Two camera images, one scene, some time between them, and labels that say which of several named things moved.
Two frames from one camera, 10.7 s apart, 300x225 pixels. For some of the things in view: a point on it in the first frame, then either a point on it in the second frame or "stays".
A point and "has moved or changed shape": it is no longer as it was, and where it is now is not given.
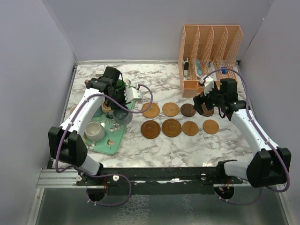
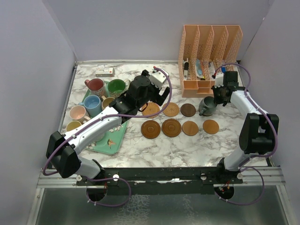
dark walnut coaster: (187, 110) stays
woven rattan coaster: (152, 112) stays
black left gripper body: (117, 100) → (153, 90)
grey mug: (122, 116) has moved or changed shape
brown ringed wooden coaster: (150, 129) stays
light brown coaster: (190, 128) stays
